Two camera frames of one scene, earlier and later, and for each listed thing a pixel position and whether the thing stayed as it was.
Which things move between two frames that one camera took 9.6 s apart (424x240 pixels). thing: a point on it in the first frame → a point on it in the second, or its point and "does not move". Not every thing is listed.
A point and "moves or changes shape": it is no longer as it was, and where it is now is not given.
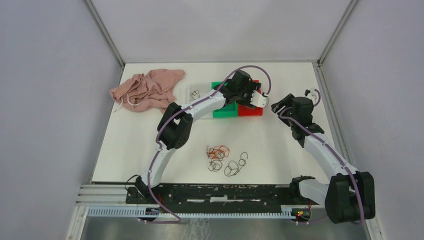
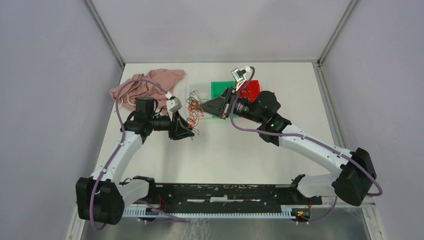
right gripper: [288, 101] → [219, 106]
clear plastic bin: [195, 92] does not move
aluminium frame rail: [371, 227] does not move
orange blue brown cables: [217, 154] moves or changes shape
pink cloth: [154, 90] does not move
